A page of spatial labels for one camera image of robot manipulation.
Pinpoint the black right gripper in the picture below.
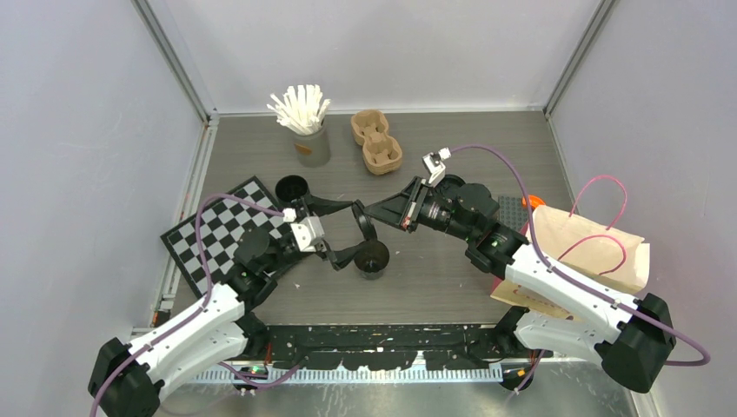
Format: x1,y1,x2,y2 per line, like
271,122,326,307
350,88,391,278
364,176,476,242

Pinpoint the single black coffee cup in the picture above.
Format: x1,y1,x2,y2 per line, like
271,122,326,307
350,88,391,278
353,240,390,281

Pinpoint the black coffee lid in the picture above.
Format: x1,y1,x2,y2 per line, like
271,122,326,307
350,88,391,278
351,200,377,241

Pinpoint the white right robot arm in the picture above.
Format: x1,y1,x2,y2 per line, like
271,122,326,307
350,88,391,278
365,176,676,394

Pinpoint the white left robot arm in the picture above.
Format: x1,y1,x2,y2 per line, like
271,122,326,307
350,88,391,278
88,193,376,416

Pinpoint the brown cardboard cup carrier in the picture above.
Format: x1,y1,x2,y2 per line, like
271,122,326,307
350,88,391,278
350,109,403,175

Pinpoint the stack of black cups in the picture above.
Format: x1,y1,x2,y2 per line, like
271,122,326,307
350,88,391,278
275,175,310,207

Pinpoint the grey straw holder cup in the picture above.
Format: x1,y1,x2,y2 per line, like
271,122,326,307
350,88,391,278
292,124,331,168

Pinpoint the grey lego baseplate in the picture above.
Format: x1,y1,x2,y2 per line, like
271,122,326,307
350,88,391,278
498,195,530,235

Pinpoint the black white chessboard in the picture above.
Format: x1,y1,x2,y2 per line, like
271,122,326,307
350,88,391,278
161,175,290,297

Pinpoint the white paper straws bundle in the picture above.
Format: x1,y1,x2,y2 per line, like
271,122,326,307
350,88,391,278
267,84,331,136

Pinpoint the orange small object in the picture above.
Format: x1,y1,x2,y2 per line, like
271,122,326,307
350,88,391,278
521,195,546,210

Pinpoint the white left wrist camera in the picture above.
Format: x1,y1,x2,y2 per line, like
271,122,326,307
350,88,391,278
282,208,326,253

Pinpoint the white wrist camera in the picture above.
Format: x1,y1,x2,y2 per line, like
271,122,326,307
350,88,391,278
282,208,326,253
422,148,451,187

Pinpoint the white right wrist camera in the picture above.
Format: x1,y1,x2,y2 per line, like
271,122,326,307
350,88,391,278
422,148,451,187

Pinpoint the paper bag with pink handles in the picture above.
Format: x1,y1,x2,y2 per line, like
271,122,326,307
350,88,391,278
490,175,651,323

